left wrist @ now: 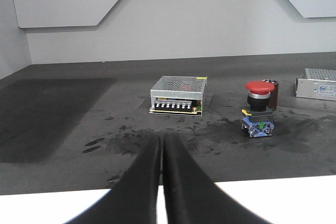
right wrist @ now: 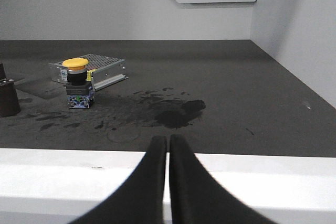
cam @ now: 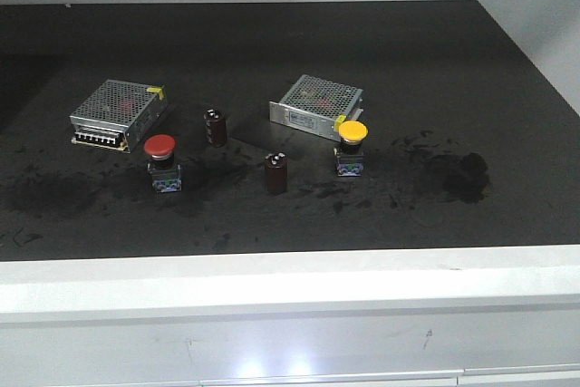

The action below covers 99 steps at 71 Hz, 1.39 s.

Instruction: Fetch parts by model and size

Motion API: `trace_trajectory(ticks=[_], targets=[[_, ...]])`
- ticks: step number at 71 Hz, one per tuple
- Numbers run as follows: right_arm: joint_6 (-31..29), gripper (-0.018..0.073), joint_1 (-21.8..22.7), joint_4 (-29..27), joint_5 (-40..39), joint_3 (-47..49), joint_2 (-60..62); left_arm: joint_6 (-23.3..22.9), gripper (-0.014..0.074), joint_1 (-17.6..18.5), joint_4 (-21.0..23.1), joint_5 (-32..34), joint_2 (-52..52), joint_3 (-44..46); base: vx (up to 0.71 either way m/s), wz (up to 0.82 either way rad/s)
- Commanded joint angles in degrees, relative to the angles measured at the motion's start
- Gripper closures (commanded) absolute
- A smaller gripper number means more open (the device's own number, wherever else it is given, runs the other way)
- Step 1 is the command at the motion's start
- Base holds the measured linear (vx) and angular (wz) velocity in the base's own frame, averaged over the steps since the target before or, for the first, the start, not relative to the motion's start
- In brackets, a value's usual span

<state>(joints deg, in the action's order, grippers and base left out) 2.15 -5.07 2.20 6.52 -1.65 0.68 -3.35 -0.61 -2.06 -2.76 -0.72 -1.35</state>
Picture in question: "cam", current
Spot yellow mushroom push button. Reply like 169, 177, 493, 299
333, 121, 368, 177

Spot red mushroom push button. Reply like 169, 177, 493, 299
144, 134, 182, 193

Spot front brown cylindrical capacitor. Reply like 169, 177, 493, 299
265, 152, 288, 195

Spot brown cylindrical capacitor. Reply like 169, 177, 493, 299
265, 152, 288, 195
204, 109, 227, 147

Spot right metal mesh power supply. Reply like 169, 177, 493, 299
269, 74, 363, 141

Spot metal mesh power supply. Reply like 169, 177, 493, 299
70, 80, 169, 153
269, 74, 363, 141

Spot rear brown cylindrical capacitor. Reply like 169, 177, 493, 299
204, 109, 227, 147

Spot left metal mesh power supply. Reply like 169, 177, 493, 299
70, 80, 169, 153

